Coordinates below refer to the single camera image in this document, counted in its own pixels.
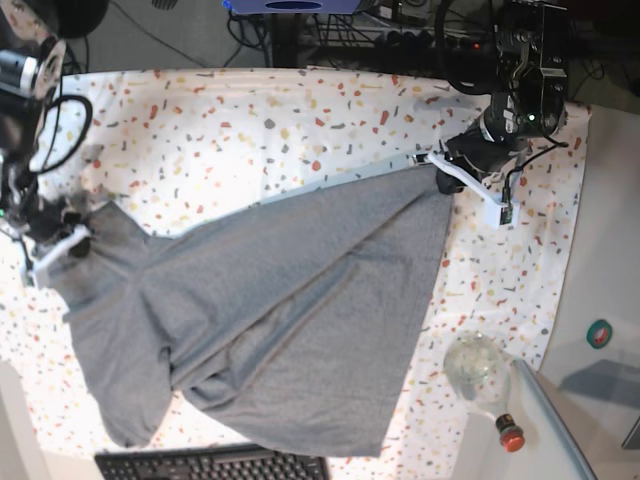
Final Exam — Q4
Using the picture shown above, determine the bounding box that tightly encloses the black keyboard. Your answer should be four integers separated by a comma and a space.
94, 444, 330, 480

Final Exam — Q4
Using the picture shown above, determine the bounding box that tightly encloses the terrazzo patterned tablecloth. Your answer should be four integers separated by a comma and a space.
1, 69, 590, 479

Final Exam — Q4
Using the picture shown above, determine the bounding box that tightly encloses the grey t-shirt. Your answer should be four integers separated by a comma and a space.
50, 166, 451, 457

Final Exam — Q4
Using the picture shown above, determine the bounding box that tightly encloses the green tape roll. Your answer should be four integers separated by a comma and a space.
586, 319, 613, 349

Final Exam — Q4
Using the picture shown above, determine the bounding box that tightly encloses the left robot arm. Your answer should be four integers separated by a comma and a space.
416, 1, 568, 228

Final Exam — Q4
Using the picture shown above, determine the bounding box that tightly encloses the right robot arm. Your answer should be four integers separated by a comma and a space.
1, 1, 108, 288

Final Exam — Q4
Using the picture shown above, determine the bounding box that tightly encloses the grey laptop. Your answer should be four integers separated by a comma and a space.
508, 357, 640, 480

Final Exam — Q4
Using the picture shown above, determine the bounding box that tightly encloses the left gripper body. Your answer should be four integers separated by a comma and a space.
413, 126, 527, 228

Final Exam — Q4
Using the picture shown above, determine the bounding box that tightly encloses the blue box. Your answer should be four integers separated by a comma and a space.
221, 0, 366, 15

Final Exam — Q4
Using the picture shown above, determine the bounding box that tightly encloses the clear bottle with red cap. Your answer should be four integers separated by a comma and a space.
443, 332, 525, 453

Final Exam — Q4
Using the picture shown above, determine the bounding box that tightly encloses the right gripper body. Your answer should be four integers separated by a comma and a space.
1, 195, 92, 289

